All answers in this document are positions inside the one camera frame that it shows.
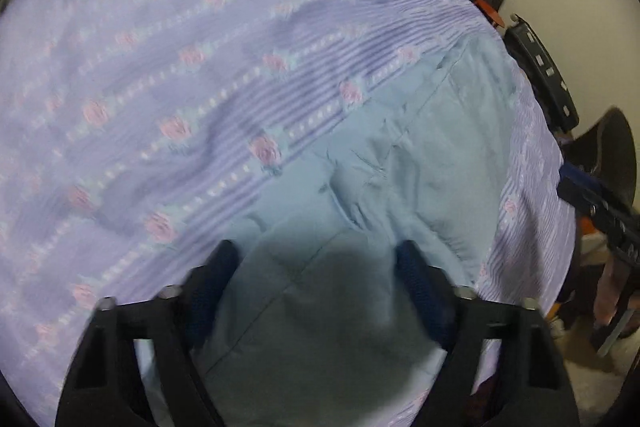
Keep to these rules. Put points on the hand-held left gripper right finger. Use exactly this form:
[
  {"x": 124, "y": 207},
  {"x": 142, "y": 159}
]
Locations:
[{"x": 422, "y": 282}]

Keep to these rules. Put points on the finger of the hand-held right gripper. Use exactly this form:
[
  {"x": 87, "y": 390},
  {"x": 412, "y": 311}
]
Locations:
[{"x": 607, "y": 217}]

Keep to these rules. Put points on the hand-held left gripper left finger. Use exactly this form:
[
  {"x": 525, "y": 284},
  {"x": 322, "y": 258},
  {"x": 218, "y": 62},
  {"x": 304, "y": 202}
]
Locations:
[{"x": 216, "y": 279}]

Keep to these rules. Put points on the light blue pants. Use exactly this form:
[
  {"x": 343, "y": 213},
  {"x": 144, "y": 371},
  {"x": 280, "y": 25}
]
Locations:
[{"x": 380, "y": 187}]

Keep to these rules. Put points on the pink hanging cloth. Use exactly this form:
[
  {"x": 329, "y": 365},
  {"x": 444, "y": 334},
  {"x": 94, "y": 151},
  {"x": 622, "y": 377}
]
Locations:
[{"x": 606, "y": 292}]

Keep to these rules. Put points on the purple floral bed sheet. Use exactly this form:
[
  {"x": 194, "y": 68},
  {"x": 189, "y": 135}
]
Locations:
[{"x": 175, "y": 82}]

